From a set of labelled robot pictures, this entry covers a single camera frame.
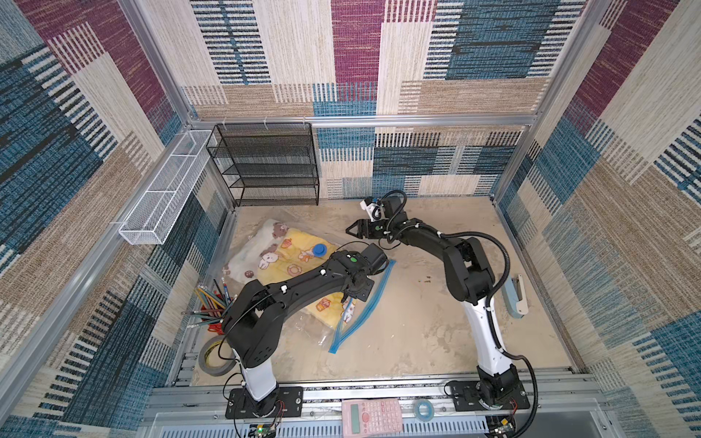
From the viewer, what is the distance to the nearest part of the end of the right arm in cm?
83

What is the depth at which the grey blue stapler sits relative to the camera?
874 millimetres

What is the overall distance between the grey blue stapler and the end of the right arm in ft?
1.42
